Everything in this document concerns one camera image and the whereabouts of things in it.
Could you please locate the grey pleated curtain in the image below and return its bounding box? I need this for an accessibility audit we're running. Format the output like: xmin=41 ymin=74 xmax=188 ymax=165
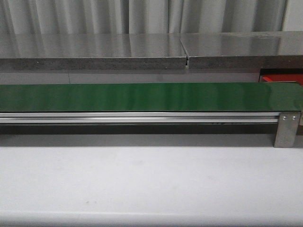
xmin=0 ymin=0 xmax=287 ymax=34

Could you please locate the left grey stone counter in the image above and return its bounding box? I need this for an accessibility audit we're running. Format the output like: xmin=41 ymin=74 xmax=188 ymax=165
xmin=0 ymin=34 xmax=187 ymax=71

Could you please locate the steel conveyor support bracket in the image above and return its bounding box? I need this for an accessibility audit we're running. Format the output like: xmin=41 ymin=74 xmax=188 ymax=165
xmin=274 ymin=112 xmax=301 ymax=148

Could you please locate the grey stone counter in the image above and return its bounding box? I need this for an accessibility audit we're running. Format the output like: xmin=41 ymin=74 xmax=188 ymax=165
xmin=180 ymin=31 xmax=303 ymax=70
xmin=0 ymin=34 xmax=187 ymax=71

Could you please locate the aluminium conveyor side rail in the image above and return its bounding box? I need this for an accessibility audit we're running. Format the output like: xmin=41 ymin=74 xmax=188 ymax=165
xmin=0 ymin=112 xmax=280 ymax=124

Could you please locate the green conveyor belt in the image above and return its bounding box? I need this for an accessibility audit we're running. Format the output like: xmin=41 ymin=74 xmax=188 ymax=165
xmin=0 ymin=82 xmax=303 ymax=112

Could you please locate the red plastic bin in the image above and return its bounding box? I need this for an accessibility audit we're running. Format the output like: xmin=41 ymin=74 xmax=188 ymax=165
xmin=260 ymin=74 xmax=303 ymax=86

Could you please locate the right grey stone counter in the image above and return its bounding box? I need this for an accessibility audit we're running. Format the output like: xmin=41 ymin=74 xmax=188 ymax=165
xmin=180 ymin=31 xmax=303 ymax=70

